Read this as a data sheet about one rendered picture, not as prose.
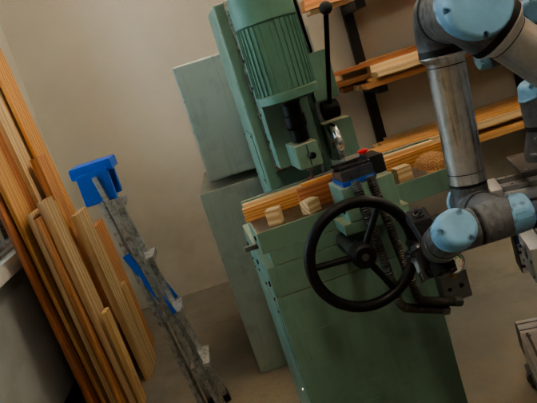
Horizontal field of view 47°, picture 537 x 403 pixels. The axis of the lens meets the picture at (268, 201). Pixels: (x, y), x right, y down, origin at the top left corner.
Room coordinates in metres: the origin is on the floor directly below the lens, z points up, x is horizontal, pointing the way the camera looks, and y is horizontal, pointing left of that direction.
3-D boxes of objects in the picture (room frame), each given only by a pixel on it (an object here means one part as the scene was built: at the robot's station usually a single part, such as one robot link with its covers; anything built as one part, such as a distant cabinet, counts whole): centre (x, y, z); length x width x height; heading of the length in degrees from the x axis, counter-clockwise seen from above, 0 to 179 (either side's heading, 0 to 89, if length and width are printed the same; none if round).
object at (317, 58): (1.98, -0.27, 1.22); 0.09 x 0.08 x 0.15; 6
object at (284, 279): (1.88, -0.13, 0.76); 0.57 x 0.45 x 0.09; 6
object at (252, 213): (1.77, -0.25, 0.92); 0.67 x 0.02 x 0.04; 96
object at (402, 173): (1.64, -0.37, 0.92); 0.04 x 0.03 x 0.04; 102
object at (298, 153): (1.78, -0.14, 1.03); 0.14 x 0.07 x 0.09; 6
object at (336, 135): (1.90, -0.25, 1.02); 0.12 x 0.03 x 0.12; 6
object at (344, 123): (1.96, -0.28, 1.02); 0.09 x 0.07 x 0.12; 96
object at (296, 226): (1.66, -0.24, 0.87); 0.61 x 0.30 x 0.06; 96
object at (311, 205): (1.62, -0.10, 0.92); 0.04 x 0.03 x 0.04; 126
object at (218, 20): (2.05, -0.11, 1.16); 0.22 x 0.22 x 0.72; 6
